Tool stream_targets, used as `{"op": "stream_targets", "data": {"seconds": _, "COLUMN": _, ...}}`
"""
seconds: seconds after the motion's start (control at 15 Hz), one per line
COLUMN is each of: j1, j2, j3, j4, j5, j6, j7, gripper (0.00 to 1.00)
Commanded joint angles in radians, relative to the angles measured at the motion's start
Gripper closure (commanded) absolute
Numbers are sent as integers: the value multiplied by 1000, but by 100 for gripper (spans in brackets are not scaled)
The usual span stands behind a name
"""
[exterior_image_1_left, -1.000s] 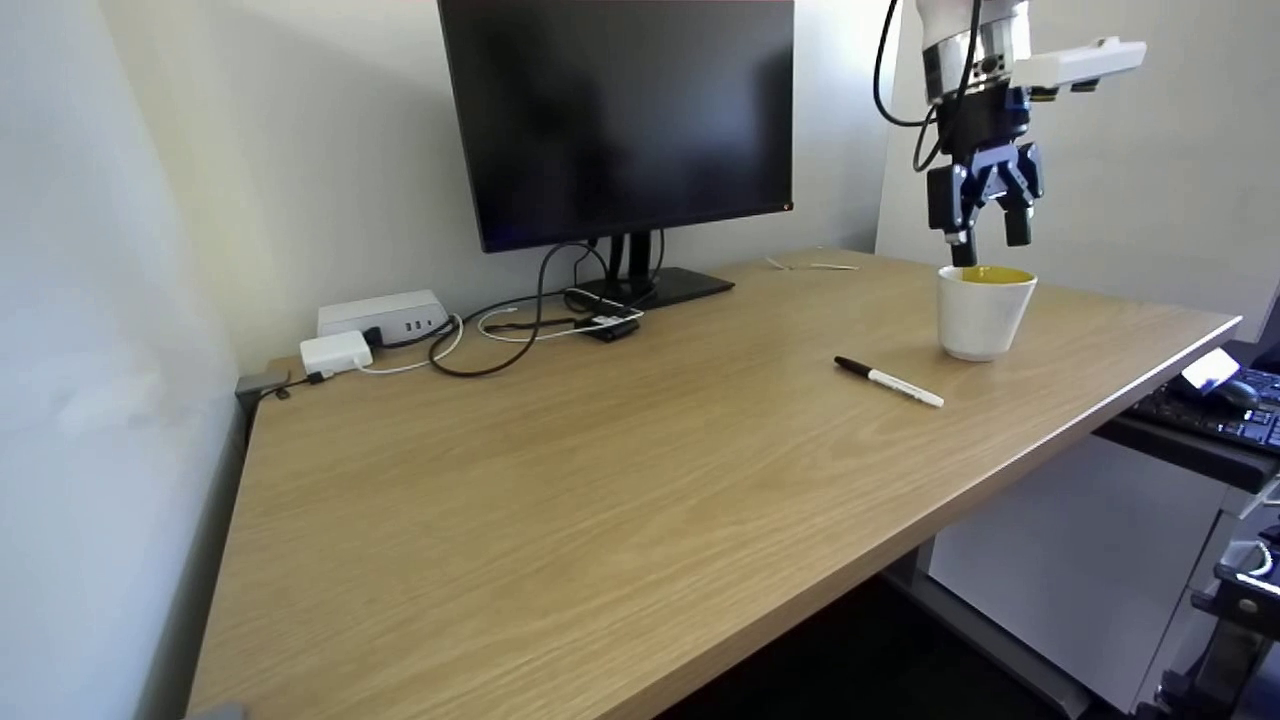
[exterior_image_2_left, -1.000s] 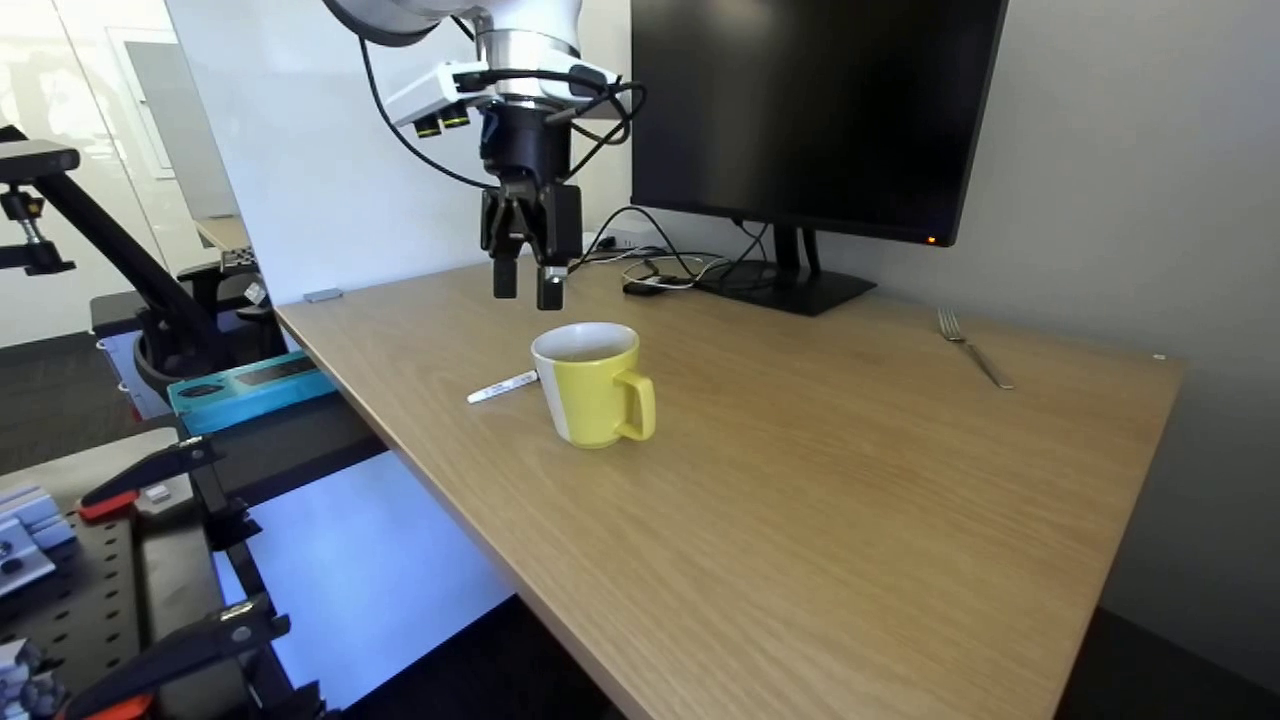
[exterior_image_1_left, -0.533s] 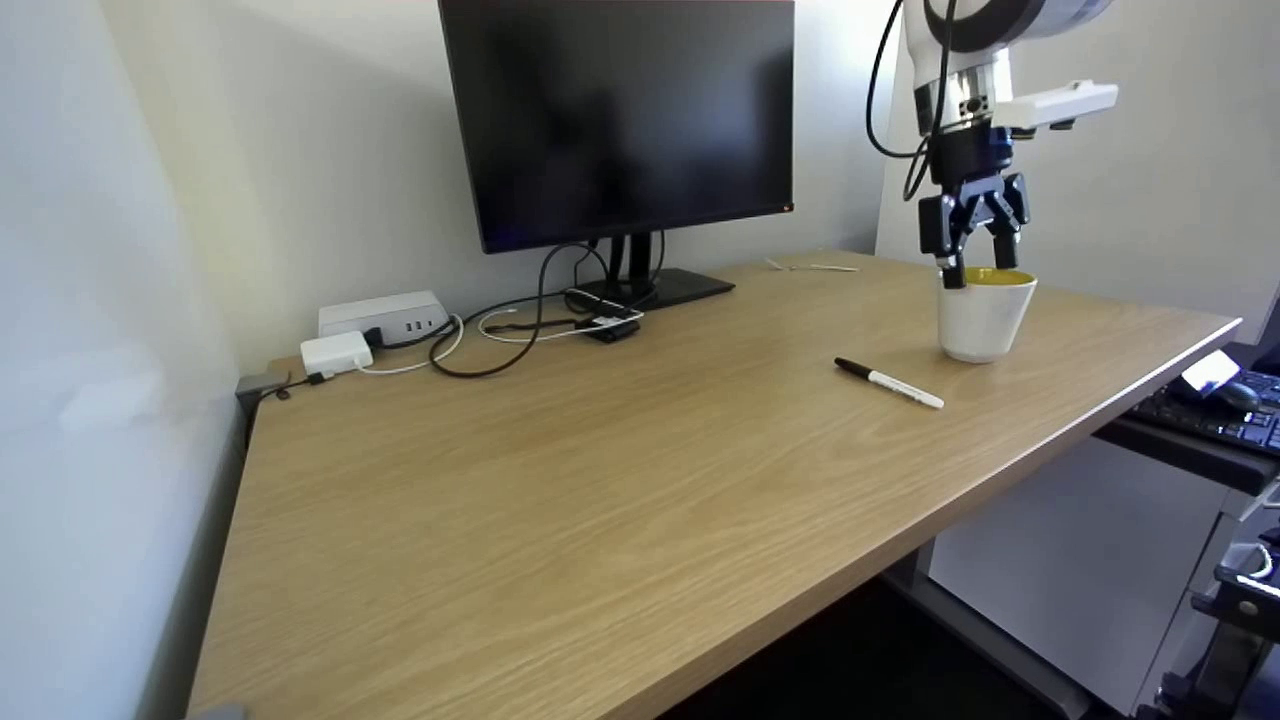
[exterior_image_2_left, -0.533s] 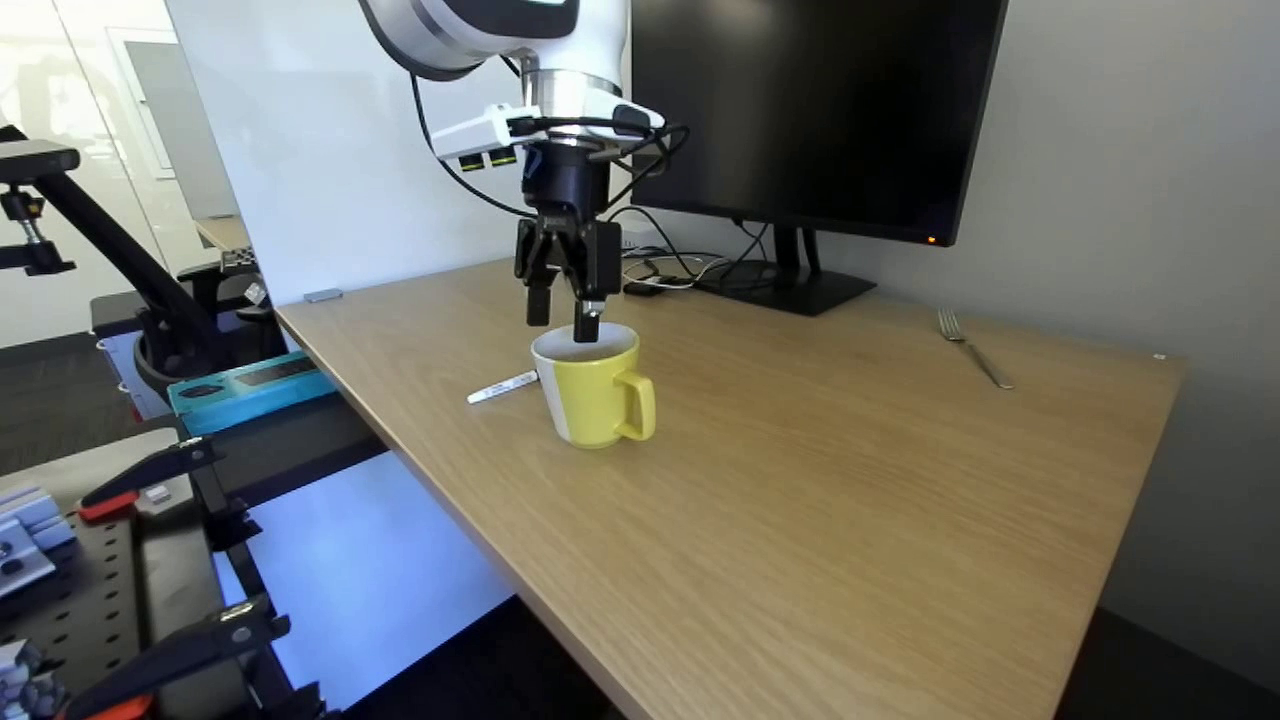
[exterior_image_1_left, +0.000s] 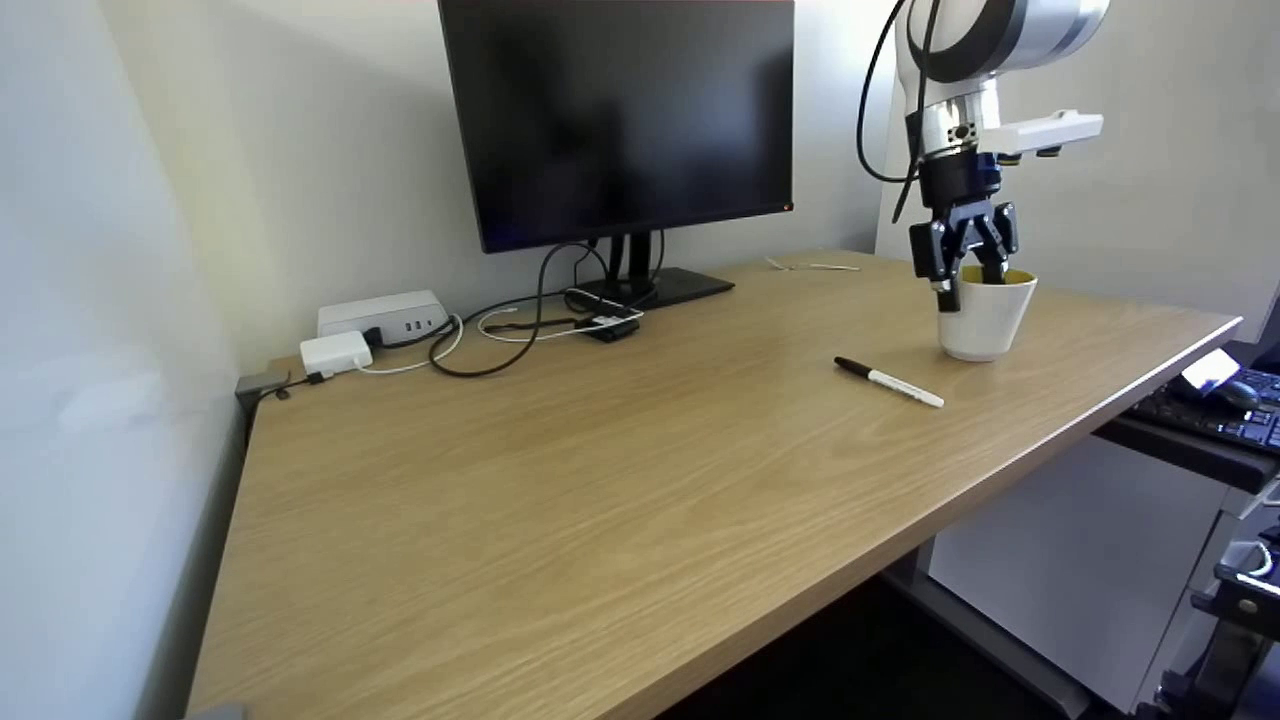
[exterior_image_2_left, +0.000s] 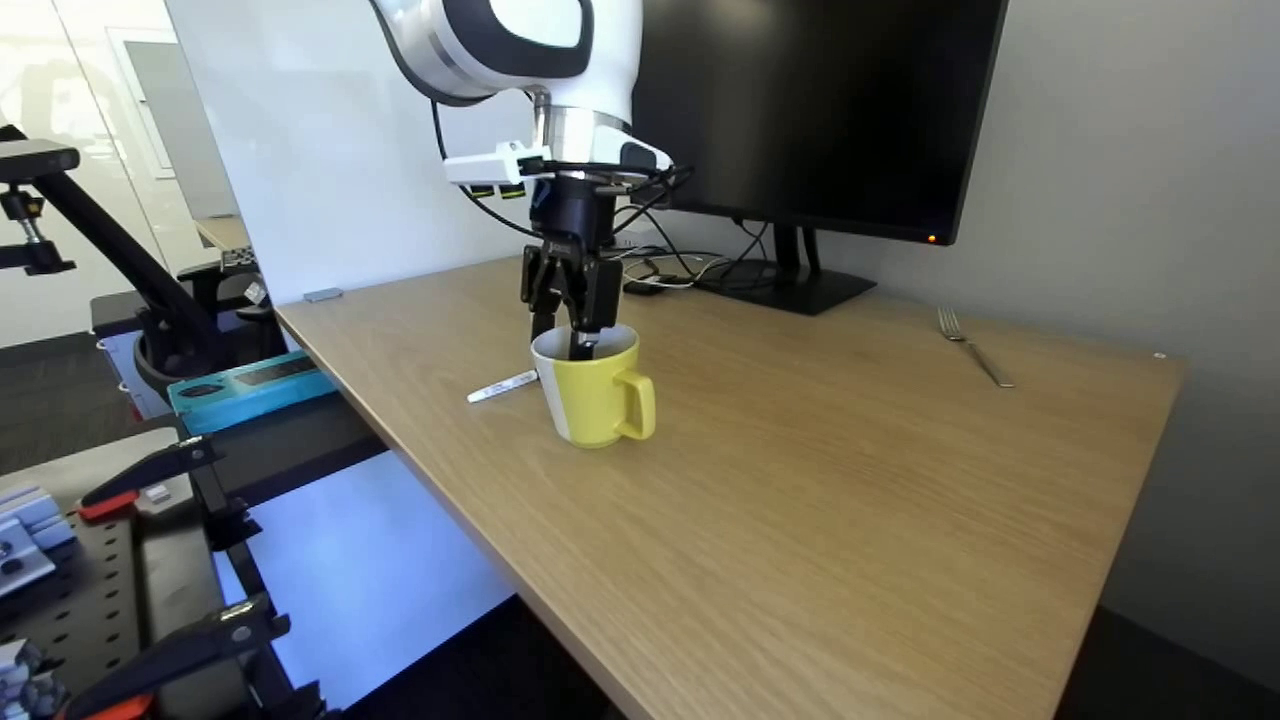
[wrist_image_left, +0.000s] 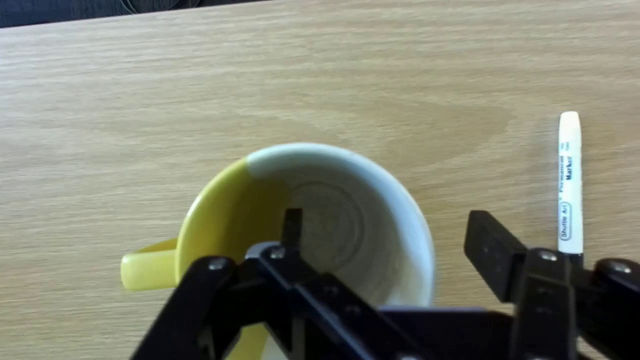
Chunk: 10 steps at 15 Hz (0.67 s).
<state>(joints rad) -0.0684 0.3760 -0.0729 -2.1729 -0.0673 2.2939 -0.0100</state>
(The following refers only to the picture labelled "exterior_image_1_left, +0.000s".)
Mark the black box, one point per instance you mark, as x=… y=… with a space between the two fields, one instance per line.
x=1242 y=592

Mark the long black keyboard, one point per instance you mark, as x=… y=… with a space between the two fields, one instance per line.
x=1222 y=421

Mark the black keyboard shelf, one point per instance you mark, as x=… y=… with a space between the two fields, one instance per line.
x=1185 y=446

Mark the small black adapter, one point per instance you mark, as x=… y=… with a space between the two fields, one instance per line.
x=615 y=325

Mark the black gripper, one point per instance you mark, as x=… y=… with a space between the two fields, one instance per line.
x=962 y=200

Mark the black monitor stand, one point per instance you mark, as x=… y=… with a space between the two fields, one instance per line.
x=646 y=281

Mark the white marker black cap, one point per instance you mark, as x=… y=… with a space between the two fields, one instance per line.
x=891 y=380

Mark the black computer monitor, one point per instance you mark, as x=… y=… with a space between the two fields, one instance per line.
x=622 y=114

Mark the white paper note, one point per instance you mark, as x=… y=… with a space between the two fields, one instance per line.
x=1206 y=371

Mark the white power strip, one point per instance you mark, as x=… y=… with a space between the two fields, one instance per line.
x=387 y=319

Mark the white power adapter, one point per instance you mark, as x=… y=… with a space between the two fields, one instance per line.
x=335 y=355

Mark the grey desk leg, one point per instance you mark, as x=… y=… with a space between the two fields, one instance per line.
x=993 y=641

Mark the black computer mouse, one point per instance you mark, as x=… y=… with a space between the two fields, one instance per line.
x=1236 y=392

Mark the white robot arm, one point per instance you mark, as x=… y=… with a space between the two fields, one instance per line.
x=993 y=41

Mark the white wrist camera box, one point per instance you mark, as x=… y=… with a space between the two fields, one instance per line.
x=1053 y=134

